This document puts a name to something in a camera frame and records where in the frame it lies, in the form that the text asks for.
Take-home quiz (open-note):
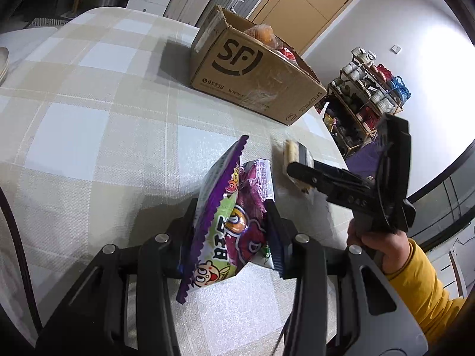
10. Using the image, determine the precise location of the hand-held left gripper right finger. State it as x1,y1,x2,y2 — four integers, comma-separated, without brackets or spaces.
264,200,430,356

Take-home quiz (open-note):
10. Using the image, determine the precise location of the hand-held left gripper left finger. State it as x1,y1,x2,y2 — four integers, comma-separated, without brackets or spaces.
35,196,200,356

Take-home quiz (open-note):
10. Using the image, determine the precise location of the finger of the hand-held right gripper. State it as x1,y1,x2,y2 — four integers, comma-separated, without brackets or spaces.
296,146,349,171
286,160,376,213

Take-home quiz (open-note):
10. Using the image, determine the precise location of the beige wafer snack packet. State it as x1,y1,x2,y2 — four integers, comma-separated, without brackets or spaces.
283,139,313,194

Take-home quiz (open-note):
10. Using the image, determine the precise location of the purple and green snack packet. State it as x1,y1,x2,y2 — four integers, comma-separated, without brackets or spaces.
176,135,277,303

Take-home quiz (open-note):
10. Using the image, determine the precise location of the brown cardboard box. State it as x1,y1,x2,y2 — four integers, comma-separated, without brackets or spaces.
190,4,328,126

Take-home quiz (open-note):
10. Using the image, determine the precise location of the person's right forearm yellow sleeve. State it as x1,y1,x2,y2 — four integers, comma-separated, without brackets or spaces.
384,237,469,346

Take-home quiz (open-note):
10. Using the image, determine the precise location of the person's right hand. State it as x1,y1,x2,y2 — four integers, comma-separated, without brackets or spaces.
347,219,411,276

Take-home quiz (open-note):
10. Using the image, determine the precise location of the purple yoga mat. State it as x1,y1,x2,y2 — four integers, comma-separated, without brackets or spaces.
348,133,381,179

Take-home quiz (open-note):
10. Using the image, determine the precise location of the red snack packet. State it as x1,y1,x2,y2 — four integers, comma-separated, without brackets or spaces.
276,46,298,64

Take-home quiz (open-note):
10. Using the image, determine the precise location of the orange snack packet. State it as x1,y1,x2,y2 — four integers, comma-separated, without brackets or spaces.
246,24,277,46

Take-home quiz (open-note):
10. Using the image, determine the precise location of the wooden door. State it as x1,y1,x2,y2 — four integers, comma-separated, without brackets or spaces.
248,0,374,56

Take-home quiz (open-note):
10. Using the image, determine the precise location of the silver suitcase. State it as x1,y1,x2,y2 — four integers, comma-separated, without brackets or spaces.
200,0,262,26

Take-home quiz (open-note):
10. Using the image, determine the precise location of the beige plate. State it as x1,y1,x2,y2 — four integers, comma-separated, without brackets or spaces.
0,46,10,84

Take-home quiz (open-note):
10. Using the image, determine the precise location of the patterned floor rug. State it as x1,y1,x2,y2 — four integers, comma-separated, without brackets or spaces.
26,17,68,30

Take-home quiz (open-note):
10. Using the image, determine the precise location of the black cable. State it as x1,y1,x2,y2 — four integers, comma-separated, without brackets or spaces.
0,185,44,337

